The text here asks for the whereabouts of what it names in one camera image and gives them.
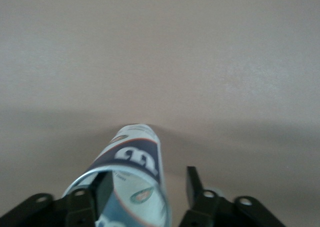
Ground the white blue tennis ball can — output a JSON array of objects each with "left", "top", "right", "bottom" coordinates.
[{"left": 61, "top": 123, "right": 173, "bottom": 227}]

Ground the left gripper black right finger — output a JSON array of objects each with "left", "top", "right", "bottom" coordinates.
[{"left": 178, "top": 166, "right": 221, "bottom": 227}]

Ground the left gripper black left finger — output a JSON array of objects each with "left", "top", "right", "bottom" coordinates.
[{"left": 65, "top": 171, "right": 114, "bottom": 227}]

